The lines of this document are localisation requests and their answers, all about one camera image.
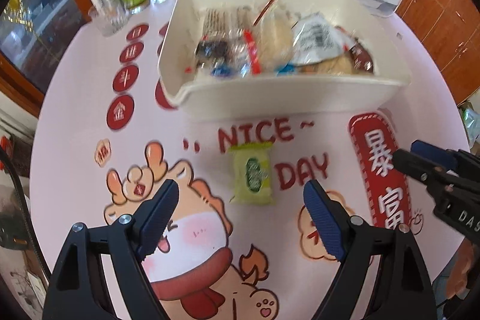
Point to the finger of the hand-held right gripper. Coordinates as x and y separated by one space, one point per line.
420 168
433 153

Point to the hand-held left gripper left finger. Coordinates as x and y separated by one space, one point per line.
157 220

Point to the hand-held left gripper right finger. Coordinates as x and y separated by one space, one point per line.
324 220

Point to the green snack packet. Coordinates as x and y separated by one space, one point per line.
253 173

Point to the dark red snowflake packet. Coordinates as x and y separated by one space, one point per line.
362 57

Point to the white plastic bin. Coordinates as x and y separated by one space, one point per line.
285 95

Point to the clear packet of noodle cake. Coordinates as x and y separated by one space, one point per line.
330 66
275 35

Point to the large white crinkled snack bag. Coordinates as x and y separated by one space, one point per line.
318 39

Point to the white blueberry print packet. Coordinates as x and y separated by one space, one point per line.
222 71

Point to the dark purple snack packet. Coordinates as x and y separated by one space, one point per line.
212 50

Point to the clear packet with red stripe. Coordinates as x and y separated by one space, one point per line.
252 52

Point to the clear packet of brown crackers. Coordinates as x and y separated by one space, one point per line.
225 24

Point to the wooden cabinet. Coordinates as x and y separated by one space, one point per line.
438 31

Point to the clear drinking glass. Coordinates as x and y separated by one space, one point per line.
108 22

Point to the gold door ornament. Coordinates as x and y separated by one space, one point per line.
17 3

